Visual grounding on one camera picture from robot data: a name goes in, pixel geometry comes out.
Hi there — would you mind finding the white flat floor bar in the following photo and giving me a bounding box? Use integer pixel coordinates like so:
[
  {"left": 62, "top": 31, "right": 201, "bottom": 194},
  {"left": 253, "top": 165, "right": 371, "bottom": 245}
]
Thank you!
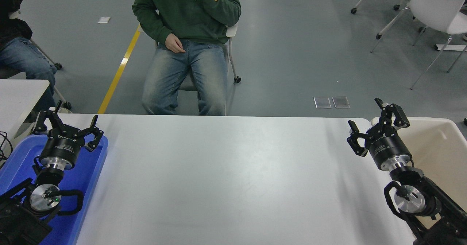
[{"left": 436, "top": 44, "right": 467, "bottom": 52}]

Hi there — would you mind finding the black cable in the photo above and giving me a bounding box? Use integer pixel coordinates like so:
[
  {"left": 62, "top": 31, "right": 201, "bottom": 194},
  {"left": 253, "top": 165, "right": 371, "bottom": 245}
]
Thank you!
[{"left": 0, "top": 131, "right": 13, "bottom": 167}]

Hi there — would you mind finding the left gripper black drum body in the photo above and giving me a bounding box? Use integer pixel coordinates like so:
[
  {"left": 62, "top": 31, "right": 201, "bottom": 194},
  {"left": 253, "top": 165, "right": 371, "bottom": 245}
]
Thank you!
[{"left": 39, "top": 130, "right": 86, "bottom": 164}]

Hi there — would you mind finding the white chair with chrome legs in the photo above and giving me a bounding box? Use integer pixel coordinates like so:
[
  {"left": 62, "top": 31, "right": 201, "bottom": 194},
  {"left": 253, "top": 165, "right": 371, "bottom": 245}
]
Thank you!
[{"left": 370, "top": 0, "right": 467, "bottom": 90}]

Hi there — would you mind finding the white wheeled chair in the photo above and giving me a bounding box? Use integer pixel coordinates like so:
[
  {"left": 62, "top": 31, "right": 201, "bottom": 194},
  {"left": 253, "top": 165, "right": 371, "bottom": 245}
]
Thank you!
[{"left": 138, "top": 21, "right": 242, "bottom": 116}]

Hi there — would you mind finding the white side table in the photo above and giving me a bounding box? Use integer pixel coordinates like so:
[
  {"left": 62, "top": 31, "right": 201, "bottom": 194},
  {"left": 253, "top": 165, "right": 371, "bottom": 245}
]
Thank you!
[{"left": 0, "top": 79, "right": 50, "bottom": 151}]

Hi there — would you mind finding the blue plastic tray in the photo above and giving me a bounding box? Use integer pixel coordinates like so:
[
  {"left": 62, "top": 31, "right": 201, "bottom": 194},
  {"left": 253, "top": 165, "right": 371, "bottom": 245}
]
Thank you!
[{"left": 0, "top": 134, "right": 109, "bottom": 245}]

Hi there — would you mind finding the large pale bin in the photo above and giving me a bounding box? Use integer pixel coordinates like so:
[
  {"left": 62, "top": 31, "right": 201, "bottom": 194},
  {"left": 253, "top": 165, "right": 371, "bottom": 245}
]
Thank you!
[{"left": 371, "top": 116, "right": 467, "bottom": 245}]

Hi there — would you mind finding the seated person's right hand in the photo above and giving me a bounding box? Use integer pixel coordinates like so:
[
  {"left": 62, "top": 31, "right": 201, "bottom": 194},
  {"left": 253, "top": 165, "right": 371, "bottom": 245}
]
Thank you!
[{"left": 165, "top": 33, "right": 186, "bottom": 54}]

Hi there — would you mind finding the seated person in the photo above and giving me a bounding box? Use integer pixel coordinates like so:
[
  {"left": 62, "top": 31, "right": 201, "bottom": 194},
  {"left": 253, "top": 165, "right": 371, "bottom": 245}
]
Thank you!
[{"left": 132, "top": 0, "right": 242, "bottom": 116}]

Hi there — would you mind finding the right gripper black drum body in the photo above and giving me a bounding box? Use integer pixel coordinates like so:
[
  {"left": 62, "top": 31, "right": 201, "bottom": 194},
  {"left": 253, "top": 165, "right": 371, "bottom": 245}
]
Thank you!
[{"left": 367, "top": 132, "right": 412, "bottom": 171}]

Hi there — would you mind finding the grey wheeled chair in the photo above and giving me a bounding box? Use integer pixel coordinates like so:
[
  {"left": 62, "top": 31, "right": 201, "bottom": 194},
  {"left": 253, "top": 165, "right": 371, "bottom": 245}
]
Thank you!
[{"left": 0, "top": 10, "right": 72, "bottom": 110}]

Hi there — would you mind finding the person beside side table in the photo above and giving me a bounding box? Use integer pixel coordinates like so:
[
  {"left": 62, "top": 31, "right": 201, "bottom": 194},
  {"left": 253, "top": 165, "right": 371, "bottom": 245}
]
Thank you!
[{"left": 0, "top": 0, "right": 73, "bottom": 113}]

